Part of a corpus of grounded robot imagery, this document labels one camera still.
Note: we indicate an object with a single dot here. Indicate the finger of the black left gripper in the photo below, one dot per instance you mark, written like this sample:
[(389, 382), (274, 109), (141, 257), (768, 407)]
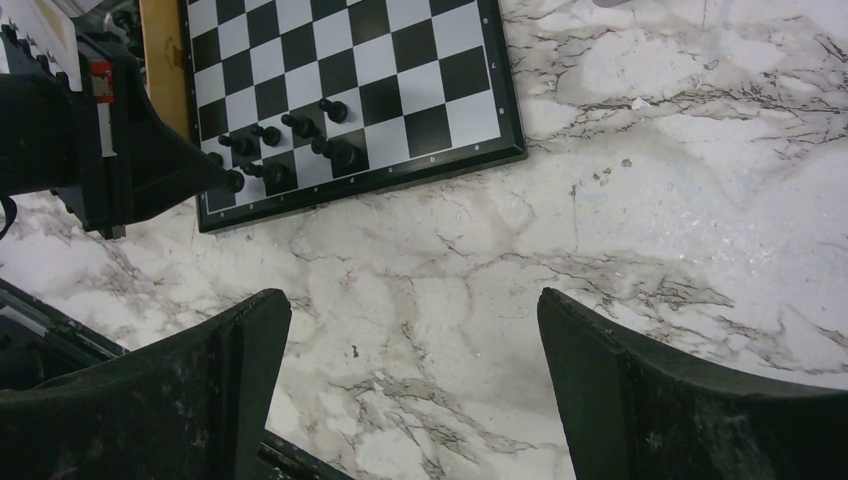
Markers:
[(157, 167)]

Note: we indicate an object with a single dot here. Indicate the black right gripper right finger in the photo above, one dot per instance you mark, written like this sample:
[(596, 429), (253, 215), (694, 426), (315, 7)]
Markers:
[(635, 408)]

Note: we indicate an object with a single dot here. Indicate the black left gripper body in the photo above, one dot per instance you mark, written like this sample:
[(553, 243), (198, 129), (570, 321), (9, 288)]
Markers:
[(51, 141)]

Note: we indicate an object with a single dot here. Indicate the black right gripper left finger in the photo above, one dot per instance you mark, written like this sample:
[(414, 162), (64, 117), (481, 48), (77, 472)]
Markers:
[(166, 397)]

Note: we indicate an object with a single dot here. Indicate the black chess pawn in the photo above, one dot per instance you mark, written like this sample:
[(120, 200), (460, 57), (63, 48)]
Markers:
[(270, 135), (239, 145), (301, 126), (335, 110)]

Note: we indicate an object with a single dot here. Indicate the black chess piece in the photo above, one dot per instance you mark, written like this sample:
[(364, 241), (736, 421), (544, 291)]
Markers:
[(341, 152)]

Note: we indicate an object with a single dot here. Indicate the gold metal tin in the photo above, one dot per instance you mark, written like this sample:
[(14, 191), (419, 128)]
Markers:
[(164, 62)]

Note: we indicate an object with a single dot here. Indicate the black white chessboard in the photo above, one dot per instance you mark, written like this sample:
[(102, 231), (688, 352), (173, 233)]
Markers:
[(428, 85)]

